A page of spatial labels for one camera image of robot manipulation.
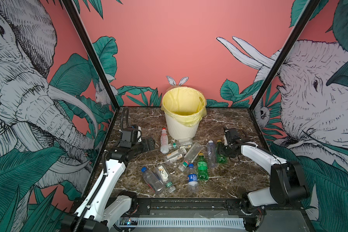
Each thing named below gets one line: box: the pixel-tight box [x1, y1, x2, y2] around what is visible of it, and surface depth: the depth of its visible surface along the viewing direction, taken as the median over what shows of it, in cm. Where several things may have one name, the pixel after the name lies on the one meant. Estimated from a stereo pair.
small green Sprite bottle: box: [197, 152, 210, 182], surface depth 86 cm
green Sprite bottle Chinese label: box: [215, 142, 228, 164], surface depth 90 cm
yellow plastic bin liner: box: [160, 86, 207, 128], surface depth 94 cm
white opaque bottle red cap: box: [159, 127, 170, 154], surface depth 96 cm
